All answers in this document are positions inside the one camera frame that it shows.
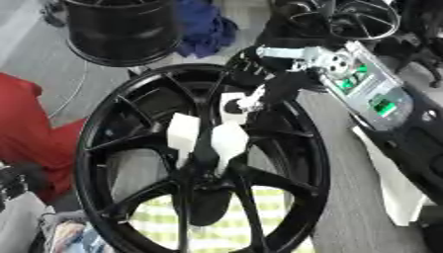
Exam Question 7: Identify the black wheel rim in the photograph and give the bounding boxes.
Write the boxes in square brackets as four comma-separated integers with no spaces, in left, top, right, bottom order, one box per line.
[60,0,186,68]

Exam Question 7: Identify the black round object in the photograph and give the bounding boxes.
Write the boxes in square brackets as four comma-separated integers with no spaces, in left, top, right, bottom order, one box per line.
[185,188,234,228]

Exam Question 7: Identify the black spoked wheel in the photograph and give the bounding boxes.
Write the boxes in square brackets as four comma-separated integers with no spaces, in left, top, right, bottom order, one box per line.
[72,63,332,253]

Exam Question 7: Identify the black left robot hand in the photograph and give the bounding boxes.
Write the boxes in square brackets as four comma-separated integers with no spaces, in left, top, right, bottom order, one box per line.
[0,163,35,212]

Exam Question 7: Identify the black wheel with thin spokes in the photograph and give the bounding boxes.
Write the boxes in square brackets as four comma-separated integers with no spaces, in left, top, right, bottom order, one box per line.
[268,0,403,42]

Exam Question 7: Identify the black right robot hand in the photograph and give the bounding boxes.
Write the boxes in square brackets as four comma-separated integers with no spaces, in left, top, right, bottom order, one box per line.
[222,44,350,112]

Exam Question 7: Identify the red cloth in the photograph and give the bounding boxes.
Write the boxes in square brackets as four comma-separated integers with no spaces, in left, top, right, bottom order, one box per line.
[0,72,90,204]

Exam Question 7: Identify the thin grey cable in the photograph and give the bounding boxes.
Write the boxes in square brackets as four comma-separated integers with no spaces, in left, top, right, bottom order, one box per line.
[46,60,92,120]

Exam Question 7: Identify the blue cloth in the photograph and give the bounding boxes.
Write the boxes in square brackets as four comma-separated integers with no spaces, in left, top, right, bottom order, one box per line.
[173,0,241,59]

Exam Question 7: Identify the colourful bag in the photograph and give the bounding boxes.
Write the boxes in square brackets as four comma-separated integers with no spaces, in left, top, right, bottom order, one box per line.
[31,211,115,253]

